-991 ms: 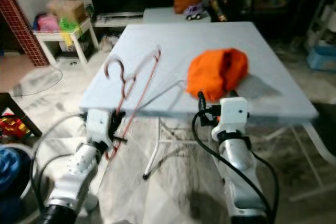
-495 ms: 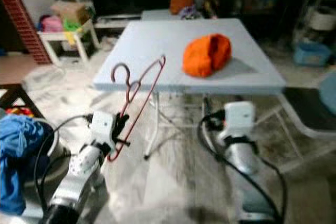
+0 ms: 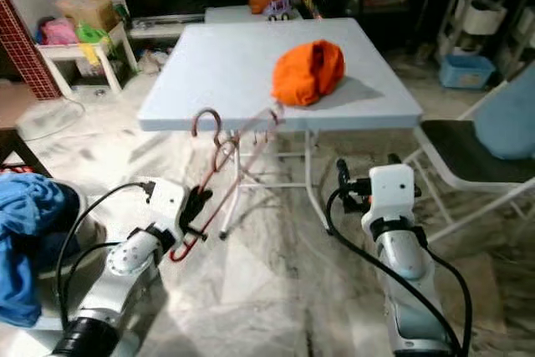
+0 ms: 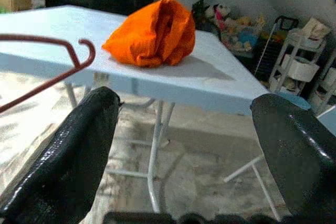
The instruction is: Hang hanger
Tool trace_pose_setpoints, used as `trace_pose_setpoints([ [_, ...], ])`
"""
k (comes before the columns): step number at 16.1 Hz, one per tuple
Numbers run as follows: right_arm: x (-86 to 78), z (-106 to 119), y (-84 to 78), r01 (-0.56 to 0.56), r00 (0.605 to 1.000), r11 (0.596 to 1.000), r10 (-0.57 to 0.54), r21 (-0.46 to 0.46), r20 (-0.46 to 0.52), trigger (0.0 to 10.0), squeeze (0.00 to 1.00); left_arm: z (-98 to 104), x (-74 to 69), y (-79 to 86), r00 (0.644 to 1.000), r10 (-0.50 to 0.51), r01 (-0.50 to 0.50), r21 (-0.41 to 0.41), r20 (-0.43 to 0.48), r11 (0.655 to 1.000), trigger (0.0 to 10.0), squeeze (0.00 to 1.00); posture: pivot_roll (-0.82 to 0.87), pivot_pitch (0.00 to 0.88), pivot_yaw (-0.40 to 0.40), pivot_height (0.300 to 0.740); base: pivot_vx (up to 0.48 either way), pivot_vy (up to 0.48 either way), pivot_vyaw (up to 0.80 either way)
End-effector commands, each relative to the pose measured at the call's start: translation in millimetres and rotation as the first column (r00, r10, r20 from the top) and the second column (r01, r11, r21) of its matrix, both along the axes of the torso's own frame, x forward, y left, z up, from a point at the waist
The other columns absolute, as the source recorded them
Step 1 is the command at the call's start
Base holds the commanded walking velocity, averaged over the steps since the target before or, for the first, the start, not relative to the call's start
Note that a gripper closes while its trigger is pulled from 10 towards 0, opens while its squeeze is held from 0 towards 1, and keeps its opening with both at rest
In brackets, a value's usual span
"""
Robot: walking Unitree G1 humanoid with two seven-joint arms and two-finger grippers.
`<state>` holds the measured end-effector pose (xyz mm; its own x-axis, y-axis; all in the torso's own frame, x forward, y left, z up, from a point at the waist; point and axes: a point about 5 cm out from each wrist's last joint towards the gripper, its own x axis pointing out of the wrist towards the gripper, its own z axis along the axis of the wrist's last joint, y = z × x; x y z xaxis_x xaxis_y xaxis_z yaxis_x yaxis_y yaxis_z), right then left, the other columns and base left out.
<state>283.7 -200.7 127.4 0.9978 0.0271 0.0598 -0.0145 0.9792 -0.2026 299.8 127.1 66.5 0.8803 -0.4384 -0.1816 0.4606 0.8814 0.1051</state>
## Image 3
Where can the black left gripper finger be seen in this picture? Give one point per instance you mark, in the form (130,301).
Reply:
(206,205)
(191,203)

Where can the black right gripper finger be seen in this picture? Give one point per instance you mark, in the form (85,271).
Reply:
(394,160)
(344,180)

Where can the orange cloth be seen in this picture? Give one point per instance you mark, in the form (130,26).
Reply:
(305,73)

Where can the blue cloth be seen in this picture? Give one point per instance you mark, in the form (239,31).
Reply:
(29,240)

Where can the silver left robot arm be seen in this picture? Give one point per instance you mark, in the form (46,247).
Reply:
(129,261)

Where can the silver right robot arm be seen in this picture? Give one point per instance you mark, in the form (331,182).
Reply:
(401,261)

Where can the black folding chair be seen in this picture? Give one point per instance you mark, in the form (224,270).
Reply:
(460,152)

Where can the silver metal basin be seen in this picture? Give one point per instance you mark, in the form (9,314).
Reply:
(94,232)

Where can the blue plastic bin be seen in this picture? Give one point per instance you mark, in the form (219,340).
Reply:
(466,71)

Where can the blue cushion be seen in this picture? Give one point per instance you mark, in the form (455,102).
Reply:
(506,119)

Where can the white folding table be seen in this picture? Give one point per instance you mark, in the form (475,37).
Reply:
(217,73)

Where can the white low tv bench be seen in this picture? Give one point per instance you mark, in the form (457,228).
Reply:
(167,28)

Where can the yellow cloth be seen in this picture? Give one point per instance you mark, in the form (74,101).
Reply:
(89,53)

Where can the purple toy car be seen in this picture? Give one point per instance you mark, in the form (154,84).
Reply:
(280,8)

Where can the white low table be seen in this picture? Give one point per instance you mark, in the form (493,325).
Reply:
(234,14)

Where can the green cloth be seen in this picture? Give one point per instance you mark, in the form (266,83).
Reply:
(94,35)

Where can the small white side table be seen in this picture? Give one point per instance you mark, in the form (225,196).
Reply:
(63,52)

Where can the pink bag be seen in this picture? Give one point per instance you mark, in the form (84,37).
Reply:
(57,33)

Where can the cardboard box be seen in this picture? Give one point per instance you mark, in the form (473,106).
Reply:
(88,10)

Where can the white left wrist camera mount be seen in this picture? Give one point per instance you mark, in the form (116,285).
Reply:
(165,206)

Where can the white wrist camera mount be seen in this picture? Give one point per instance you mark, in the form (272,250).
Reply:
(165,206)
(391,194)

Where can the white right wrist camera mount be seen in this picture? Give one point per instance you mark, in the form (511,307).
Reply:
(391,194)

